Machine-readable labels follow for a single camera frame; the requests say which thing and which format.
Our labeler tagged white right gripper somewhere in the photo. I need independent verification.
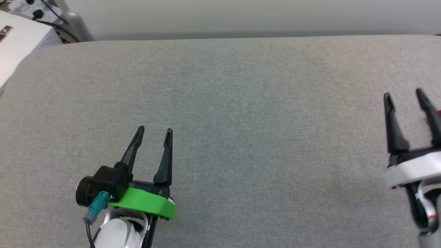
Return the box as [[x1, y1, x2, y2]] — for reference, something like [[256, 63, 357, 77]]
[[383, 88, 441, 189]]

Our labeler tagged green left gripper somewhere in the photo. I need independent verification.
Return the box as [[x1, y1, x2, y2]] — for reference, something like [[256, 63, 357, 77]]
[[108, 126, 177, 220]]

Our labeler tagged white equipment box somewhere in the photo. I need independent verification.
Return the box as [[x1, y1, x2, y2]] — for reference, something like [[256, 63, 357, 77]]
[[0, 10, 65, 89]]

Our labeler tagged white power strip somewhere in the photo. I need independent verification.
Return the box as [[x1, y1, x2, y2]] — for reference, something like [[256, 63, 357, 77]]
[[8, 0, 65, 22]]

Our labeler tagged black cable with teal connector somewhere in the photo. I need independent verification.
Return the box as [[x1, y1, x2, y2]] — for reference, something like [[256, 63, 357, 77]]
[[83, 191, 111, 248]]

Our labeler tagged grey partition post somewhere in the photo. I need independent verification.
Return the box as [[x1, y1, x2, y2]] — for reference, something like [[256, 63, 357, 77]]
[[52, 0, 94, 43]]

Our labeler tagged black plug with cable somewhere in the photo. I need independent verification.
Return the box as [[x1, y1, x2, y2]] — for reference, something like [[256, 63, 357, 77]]
[[32, 9, 80, 44], [25, 0, 69, 24]]

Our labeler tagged black strap handle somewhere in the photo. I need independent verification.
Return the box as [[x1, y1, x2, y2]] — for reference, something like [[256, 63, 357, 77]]
[[0, 25, 13, 42]]

